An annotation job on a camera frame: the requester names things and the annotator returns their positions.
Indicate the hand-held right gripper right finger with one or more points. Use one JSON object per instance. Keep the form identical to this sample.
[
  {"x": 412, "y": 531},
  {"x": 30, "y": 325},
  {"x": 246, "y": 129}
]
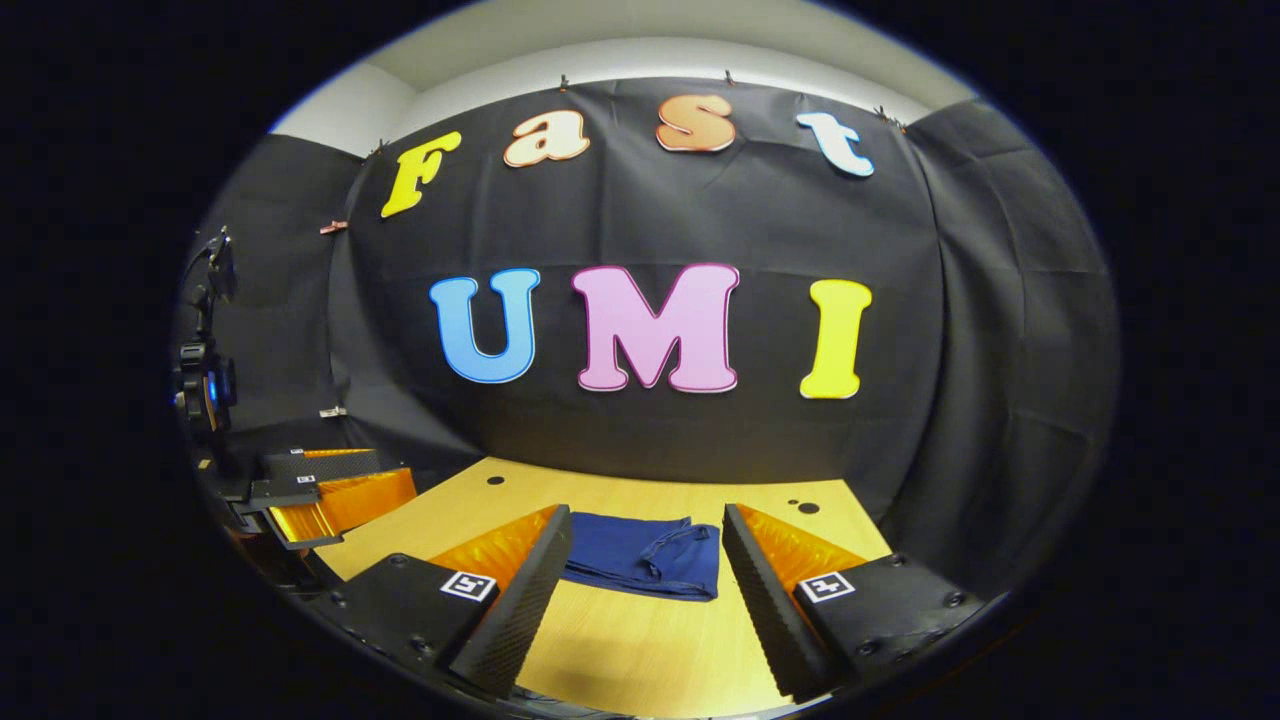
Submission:
[{"x": 770, "y": 600}]

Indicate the black backdrop cloth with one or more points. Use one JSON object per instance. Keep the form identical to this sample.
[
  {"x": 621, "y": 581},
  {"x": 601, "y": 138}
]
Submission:
[{"x": 900, "y": 250}]

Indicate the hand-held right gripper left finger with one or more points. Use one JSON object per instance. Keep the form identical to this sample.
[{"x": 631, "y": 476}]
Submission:
[{"x": 520, "y": 610}]

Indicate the small orange clip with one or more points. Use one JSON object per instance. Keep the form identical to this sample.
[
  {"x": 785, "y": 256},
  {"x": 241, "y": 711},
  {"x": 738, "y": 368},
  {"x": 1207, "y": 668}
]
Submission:
[{"x": 333, "y": 227}]

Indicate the blue jeans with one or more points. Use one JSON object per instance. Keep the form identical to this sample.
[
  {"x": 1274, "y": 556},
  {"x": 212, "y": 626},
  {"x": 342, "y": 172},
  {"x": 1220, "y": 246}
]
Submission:
[{"x": 640, "y": 555}]

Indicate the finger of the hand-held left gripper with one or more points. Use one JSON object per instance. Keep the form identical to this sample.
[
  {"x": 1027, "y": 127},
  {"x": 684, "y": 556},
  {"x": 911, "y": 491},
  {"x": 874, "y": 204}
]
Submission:
[
  {"x": 350, "y": 500},
  {"x": 330, "y": 465}
]

